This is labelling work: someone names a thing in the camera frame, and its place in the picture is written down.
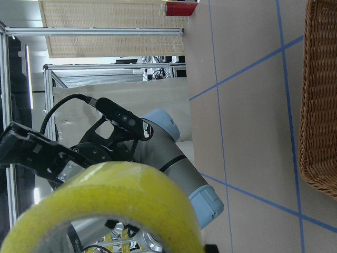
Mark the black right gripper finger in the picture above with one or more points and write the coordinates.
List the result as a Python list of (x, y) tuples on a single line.
[(46, 158)]

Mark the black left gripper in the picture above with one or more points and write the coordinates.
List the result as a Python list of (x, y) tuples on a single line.
[(119, 146)]

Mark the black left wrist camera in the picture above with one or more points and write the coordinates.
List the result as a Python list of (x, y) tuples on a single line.
[(124, 119)]

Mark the yellow tape roll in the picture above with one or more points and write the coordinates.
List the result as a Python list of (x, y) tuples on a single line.
[(131, 193)]

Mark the red cylinder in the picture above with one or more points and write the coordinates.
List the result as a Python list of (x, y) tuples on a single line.
[(180, 8)]

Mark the aluminium frame rail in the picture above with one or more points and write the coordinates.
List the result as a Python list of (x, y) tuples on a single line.
[(49, 31)]

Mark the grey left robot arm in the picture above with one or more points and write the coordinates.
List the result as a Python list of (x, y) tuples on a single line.
[(160, 152)]

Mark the brown wicker basket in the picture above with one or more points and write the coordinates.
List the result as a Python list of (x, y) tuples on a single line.
[(317, 133)]

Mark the beige bamboo blind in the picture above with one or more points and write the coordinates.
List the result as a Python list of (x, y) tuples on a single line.
[(111, 14)]

